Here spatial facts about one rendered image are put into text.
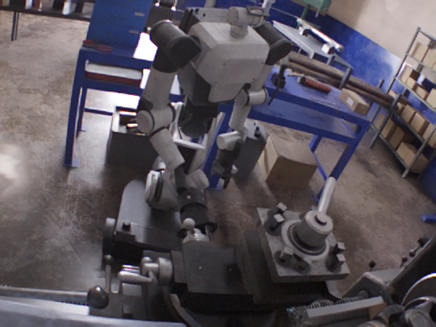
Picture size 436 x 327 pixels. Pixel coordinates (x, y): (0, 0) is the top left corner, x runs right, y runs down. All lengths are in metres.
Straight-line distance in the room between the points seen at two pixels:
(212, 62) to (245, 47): 0.13
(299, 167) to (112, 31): 1.83
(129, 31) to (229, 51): 1.12
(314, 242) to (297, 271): 0.06
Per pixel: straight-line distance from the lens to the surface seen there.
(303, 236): 0.61
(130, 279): 0.58
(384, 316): 0.65
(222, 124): 2.22
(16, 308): 0.42
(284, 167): 2.80
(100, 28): 2.11
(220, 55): 1.06
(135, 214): 1.90
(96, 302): 0.49
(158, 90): 1.09
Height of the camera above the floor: 1.53
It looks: 32 degrees down
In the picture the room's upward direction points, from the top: 24 degrees clockwise
